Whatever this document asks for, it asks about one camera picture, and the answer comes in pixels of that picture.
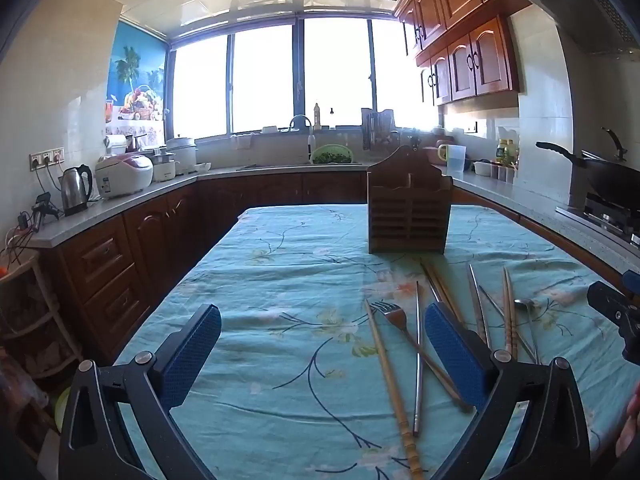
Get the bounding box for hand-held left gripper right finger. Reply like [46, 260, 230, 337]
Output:
[424, 302, 592, 480]

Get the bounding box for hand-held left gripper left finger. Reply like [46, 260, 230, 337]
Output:
[59, 303, 222, 480]

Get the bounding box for plain wooden chopstick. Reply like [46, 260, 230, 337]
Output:
[420, 260, 467, 333]

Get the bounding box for wooden utensil holder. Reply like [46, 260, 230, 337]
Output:
[366, 144, 454, 255]

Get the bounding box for person's right hand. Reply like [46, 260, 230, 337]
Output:
[616, 380, 640, 456]

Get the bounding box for gas stove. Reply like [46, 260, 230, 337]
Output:
[555, 192, 640, 248]

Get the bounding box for metal fork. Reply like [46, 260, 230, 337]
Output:
[371, 301, 473, 413]

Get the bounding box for metal spoon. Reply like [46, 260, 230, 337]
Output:
[514, 298, 542, 365]

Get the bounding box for black wok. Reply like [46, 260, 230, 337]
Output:
[536, 127, 640, 206]

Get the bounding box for teal floral tablecloth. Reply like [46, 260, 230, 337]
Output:
[112, 204, 631, 480]

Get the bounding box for wooden lower cabinets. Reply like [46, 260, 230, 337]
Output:
[40, 167, 371, 366]

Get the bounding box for wooden cabinets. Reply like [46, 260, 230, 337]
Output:
[40, 167, 371, 366]
[394, 0, 531, 107]

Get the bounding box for green plastic basin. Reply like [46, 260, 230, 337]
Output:
[54, 385, 73, 433]

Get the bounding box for wooden corner shelf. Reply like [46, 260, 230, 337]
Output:
[0, 250, 83, 381]

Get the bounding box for grey kitchen countertop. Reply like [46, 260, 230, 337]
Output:
[15, 160, 640, 281]

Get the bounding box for small electric steamer pot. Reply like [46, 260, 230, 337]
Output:
[150, 147, 181, 181]

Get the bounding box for white pink rice cooker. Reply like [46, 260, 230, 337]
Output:
[95, 154, 154, 200]

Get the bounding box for steel electric kettle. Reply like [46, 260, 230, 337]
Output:
[60, 164, 94, 217]

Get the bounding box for white electric cooker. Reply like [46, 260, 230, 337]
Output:
[165, 135, 198, 175]

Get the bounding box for black handheld device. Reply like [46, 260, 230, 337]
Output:
[32, 191, 61, 221]

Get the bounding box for green colander with vegetables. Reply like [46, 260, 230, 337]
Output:
[311, 144, 353, 166]

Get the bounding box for knife rack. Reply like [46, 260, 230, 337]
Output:
[361, 107, 401, 152]

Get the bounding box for chrome sink faucet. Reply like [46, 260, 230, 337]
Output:
[289, 114, 316, 161]

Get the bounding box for wooden upper cabinets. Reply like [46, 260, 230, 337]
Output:
[394, 0, 531, 107]

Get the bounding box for kitchen window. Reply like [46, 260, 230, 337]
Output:
[167, 12, 441, 141]

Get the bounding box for steel range hood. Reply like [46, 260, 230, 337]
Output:
[510, 0, 640, 56]

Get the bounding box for clear jug with green handle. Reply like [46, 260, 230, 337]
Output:
[437, 144, 467, 173]

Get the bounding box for tangled cables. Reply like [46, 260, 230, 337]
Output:
[0, 212, 38, 266]

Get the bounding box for wall power outlet strip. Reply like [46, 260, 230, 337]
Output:
[29, 147, 67, 171]

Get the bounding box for tropical wall poster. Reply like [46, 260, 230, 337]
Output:
[105, 20, 168, 123]

